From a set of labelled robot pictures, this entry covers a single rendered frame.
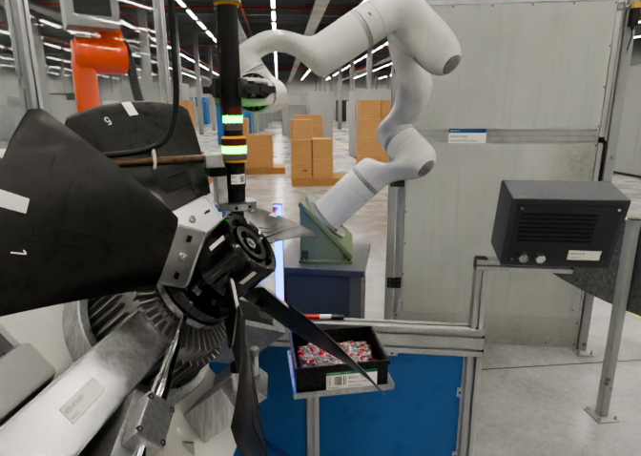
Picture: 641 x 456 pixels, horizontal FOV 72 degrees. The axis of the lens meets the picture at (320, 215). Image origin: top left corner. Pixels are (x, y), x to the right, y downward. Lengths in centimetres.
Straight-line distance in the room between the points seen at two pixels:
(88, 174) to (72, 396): 25
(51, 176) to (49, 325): 29
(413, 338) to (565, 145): 176
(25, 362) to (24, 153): 24
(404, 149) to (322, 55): 52
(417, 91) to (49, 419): 109
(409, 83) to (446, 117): 131
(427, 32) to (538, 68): 162
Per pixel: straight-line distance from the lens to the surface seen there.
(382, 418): 142
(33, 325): 77
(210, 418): 83
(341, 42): 102
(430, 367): 133
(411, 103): 131
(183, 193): 79
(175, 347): 67
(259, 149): 1009
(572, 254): 124
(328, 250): 146
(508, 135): 267
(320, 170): 844
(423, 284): 277
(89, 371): 62
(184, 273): 69
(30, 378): 62
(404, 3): 108
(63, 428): 57
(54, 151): 57
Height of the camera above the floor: 143
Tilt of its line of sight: 14 degrees down
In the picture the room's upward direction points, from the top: straight up
